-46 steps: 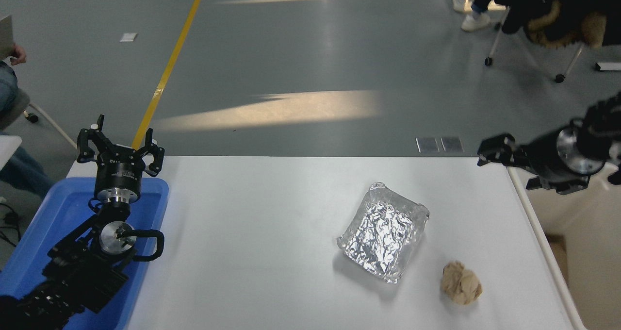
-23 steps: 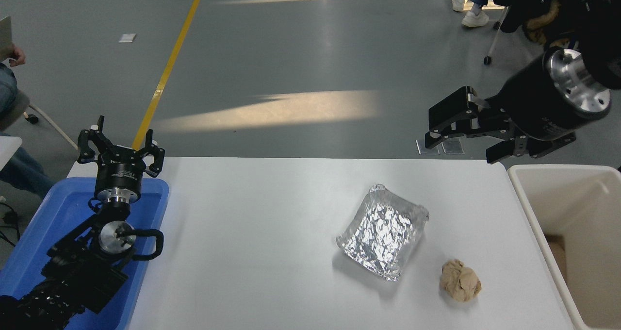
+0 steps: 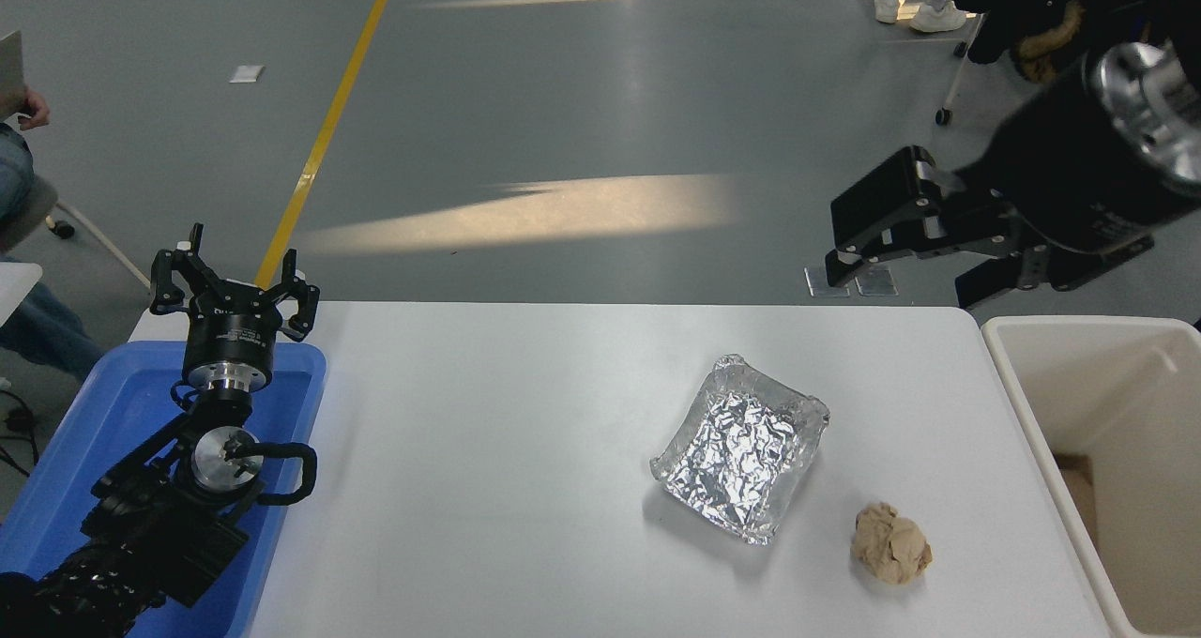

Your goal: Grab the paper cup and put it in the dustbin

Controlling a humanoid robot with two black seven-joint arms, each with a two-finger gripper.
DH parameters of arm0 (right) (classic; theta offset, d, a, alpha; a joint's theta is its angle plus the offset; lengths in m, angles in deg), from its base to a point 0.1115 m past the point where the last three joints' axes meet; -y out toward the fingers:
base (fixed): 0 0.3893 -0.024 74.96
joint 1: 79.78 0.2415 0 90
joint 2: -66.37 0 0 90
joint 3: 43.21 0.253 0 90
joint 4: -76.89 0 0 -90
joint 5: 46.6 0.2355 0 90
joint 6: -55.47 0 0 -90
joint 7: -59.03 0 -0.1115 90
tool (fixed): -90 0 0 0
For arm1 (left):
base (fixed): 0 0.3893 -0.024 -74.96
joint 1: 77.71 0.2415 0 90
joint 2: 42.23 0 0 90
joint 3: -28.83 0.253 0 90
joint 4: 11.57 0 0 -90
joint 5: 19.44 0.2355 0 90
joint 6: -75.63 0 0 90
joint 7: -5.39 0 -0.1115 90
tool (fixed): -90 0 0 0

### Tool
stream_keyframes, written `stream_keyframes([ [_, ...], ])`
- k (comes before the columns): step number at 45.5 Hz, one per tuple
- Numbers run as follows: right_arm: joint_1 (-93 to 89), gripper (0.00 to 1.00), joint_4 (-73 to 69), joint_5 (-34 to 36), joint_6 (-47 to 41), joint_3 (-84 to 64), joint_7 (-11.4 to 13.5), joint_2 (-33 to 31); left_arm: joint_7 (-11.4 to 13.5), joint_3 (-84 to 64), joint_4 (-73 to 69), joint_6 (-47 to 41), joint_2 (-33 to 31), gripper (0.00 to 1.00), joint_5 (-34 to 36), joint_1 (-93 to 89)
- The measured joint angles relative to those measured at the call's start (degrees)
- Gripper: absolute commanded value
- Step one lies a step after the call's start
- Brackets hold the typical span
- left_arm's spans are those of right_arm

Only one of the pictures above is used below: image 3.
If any large pale bin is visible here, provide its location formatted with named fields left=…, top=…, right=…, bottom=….
left=981, top=314, right=1201, bottom=638

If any metal floor plate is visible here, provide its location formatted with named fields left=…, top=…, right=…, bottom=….
left=852, top=261, right=900, bottom=296
left=804, top=265, right=852, bottom=298

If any small white side table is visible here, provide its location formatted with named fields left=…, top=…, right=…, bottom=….
left=0, top=263, right=44, bottom=329

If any grey office chair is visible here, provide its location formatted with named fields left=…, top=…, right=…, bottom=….
left=0, top=174, right=153, bottom=292

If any black floor cable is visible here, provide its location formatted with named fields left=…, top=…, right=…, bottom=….
left=0, top=389, right=43, bottom=478

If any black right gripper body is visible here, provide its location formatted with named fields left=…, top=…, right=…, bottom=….
left=971, top=56, right=1201, bottom=255

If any grey tablet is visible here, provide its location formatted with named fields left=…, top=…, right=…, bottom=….
left=0, top=30, right=24, bottom=121

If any metal wheeled chair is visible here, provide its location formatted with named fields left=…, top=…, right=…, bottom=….
left=935, top=14, right=988, bottom=127

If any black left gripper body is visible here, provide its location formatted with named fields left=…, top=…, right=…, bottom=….
left=182, top=281, right=283, bottom=376

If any crumpled tan paper ball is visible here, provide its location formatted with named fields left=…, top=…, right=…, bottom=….
left=851, top=503, right=933, bottom=587

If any black fur-trimmed coat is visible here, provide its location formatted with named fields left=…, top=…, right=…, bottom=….
left=955, top=0, right=1201, bottom=85

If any blue plastic tray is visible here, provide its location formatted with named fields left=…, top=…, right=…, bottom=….
left=0, top=341, right=327, bottom=638

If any crumpled foil tray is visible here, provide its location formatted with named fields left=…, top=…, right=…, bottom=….
left=649, top=354, right=831, bottom=547

